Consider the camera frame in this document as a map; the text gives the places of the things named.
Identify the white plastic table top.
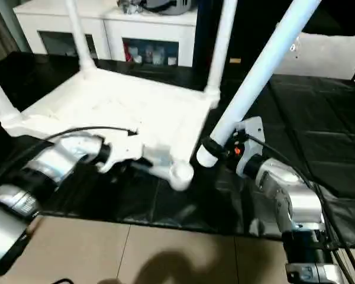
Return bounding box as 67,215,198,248
1,69,222,192

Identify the white plastic table leg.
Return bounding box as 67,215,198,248
0,66,22,128
66,0,96,75
196,0,321,169
203,0,238,96

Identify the black cabinet with gold label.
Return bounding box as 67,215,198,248
192,0,285,78

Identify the grey pillow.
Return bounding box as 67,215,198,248
273,31,355,81

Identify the white sideboard cabinet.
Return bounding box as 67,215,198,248
12,3,198,68

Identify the black clutter on sideboard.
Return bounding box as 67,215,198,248
116,0,145,15

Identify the grey curtain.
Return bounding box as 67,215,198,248
0,0,22,68

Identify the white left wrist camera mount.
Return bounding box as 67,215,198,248
98,138,146,175

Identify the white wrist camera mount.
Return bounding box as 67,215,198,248
233,116,266,179
98,138,146,175

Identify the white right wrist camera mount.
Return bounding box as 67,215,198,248
233,116,266,179

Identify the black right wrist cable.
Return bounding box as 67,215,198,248
244,134,355,284

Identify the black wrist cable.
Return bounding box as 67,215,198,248
0,126,140,191
244,134,355,284

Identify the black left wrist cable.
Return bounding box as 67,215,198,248
0,126,140,191

